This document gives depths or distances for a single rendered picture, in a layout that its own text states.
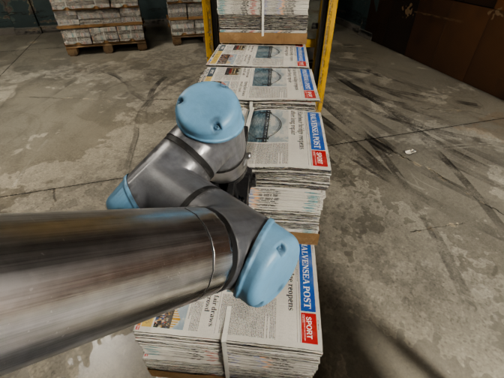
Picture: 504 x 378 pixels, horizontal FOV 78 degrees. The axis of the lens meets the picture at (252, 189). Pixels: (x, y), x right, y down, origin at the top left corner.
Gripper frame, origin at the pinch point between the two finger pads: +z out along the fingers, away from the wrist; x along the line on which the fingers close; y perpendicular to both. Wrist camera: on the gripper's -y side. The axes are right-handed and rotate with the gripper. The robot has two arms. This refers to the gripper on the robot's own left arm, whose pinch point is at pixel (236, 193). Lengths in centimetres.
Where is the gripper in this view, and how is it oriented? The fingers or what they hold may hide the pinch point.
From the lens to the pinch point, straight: 68.2
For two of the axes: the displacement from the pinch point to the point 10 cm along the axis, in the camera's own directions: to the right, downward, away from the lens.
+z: 0.4, 3.6, 9.3
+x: 10.0, 0.6, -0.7
